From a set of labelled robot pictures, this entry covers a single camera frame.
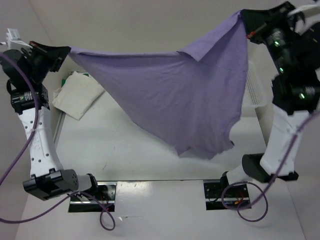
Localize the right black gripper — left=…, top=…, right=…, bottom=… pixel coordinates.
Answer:
left=238, top=0, right=297, bottom=69

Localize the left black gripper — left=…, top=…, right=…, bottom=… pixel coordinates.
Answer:
left=26, top=40, right=71, bottom=83

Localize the white t shirt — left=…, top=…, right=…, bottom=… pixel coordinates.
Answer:
left=52, top=71, right=105, bottom=121

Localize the lavender t shirt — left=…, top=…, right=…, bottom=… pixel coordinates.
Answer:
left=69, top=12, right=248, bottom=159

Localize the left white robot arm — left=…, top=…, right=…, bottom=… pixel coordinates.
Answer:
left=0, top=40, right=100, bottom=201

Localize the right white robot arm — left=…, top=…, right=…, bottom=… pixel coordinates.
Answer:
left=219, top=0, right=320, bottom=197

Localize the white plastic basket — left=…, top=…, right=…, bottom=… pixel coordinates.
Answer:
left=242, top=60, right=268, bottom=115

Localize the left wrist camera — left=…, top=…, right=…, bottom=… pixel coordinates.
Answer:
left=0, top=28, right=31, bottom=51

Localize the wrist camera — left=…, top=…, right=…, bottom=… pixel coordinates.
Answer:
left=287, top=0, right=320, bottom=34
left=0, top=28, right=31, bottom=51

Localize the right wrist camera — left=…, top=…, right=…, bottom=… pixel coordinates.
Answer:
left=287, top=0, right=320, bottom=34

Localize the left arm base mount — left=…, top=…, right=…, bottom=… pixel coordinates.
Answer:
left=68, top=181, right=117, bottom=213

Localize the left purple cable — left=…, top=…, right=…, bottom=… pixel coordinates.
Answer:
left=0, top=53, right=116, bottom=230

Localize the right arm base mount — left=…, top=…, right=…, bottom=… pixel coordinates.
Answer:
left=203, top=179, right=250, bottom=211

